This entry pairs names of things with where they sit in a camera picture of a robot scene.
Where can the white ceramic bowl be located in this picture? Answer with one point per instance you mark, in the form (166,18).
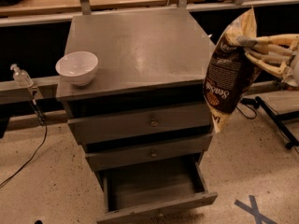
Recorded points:
(78,68)

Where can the black stand leg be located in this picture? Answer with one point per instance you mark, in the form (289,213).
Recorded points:
(278,120)

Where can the blue tape cross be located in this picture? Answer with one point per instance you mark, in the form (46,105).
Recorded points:
(253,209)

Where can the bottom grey open drawer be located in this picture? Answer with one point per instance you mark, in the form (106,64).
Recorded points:
(153,189)

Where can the grey metal rail left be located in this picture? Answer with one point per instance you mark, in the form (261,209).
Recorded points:
(11,92)

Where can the middle grey drawer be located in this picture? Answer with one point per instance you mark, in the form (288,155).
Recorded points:
(123,156)

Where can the top grey drawer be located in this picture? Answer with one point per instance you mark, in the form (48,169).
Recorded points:
(126,124)

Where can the brown chip bag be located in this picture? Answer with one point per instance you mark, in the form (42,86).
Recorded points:
(230,73)

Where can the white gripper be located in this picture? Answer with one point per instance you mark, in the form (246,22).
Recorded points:
(294,68)

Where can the clear hand sanitizer bottle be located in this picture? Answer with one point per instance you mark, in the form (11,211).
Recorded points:
(21,76)

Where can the black power adapter with cable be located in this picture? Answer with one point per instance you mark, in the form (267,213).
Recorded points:
(251,104)

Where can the grey wooden drawer cabinet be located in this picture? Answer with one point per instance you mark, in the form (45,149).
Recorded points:
(147,59)

